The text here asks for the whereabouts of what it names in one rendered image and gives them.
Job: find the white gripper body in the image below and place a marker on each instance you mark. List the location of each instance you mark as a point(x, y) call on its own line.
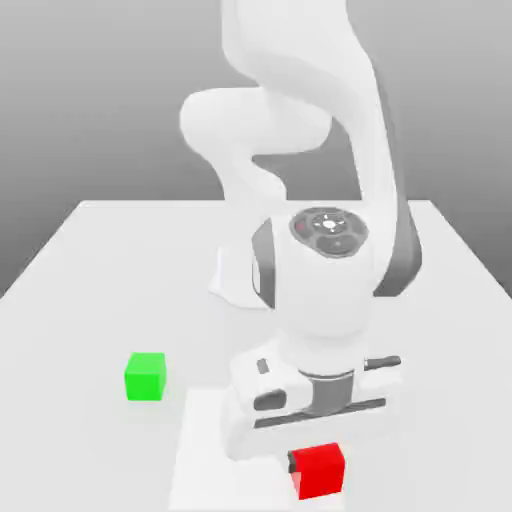
point(256, 438)

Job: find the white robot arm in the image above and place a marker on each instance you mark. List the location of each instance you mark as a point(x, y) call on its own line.
point(320, 280)

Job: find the small red cube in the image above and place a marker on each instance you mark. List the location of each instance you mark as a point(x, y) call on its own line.
point(320, 470)

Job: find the small green cube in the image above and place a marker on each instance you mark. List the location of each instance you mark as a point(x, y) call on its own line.
point(144, 376)

